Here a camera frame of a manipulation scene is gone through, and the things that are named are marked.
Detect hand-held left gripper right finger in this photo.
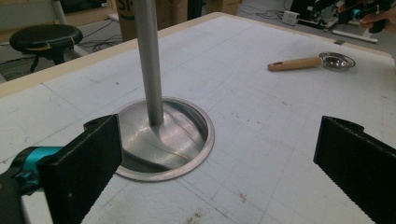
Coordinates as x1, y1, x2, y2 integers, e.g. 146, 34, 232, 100
313, 116, 396, 224

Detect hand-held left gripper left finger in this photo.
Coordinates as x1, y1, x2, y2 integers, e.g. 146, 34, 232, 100
36, 114, 123, 224

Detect wooden-handled metal ladle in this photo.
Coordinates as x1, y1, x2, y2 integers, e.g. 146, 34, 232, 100
267, 51, 357, 72

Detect metal stand with round base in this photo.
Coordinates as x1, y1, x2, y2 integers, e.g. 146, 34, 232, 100
113, 0, 216, 183

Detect white bar on floor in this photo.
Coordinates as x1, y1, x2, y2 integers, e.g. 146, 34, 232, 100
332, 29, 379, 44

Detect white power adapter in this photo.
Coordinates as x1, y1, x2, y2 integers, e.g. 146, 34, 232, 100
281, 10, 301, 26

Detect black round stool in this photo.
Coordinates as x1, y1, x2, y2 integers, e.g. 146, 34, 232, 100
8, 23, 84, 73

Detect white grid table mat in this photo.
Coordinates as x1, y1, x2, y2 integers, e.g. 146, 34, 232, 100
0, 15, 396, 224

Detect brown cardboard box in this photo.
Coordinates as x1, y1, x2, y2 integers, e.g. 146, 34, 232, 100
115, 0, 189, 43

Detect black floor cables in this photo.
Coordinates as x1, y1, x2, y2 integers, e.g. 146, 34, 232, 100
76, 18, 124, 53

